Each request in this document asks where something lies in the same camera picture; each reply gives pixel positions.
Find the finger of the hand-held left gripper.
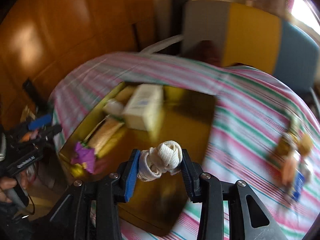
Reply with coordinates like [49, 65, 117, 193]
[27, 114, 54, 132]
[37, 124, 63, 141]

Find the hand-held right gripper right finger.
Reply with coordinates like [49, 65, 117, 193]
[181, 149, 288, 240]

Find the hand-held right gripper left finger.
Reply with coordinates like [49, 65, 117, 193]
[49, 149, 142, 240]

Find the knotted white bandage roll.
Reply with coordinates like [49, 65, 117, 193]
[137, 141, 183, 181]

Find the purple item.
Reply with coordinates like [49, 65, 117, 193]
[70, 141, 98, 173]

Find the pale green small box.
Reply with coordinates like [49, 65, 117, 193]
[86, 117, 125, 155]

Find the gold metal tin box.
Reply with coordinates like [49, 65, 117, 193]
[57, 80, 218, 237]

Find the tall white carton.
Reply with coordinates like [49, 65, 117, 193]
[122, 84, 164, 132]

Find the pale yellow sponge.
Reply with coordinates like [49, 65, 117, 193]
[114, 85, 137, 103]

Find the yellow packet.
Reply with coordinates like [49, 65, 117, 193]
[272, 115, 300, 163]

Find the blue packet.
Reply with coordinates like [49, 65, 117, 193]
[290, 171, 307, 202]

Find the coarse golden sponge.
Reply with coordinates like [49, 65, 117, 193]
[299, 134, 314, 155]

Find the person's left hand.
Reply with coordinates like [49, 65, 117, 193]
[0, 172, 29, 203]

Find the black bar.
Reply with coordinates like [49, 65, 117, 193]
[22, 79, 42, 105]

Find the striped tablecloth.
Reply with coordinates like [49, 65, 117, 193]
[49, 51, 320, 240]

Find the wooden wardrobe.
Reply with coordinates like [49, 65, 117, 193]
[0, 0, 160, 130]

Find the peach coloured item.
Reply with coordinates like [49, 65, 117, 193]
[281, 152, 300, 185]

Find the dark red cloth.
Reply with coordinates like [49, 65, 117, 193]
[197, 41, 220, 63]

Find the grey yellow blue chair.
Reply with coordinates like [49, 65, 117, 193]
[140, 0, 317, 98]

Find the black rolled mat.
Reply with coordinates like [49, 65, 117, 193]
[171, 0, 190, 55]

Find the black cable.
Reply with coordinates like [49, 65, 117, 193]
[15, 192, 36, 218]

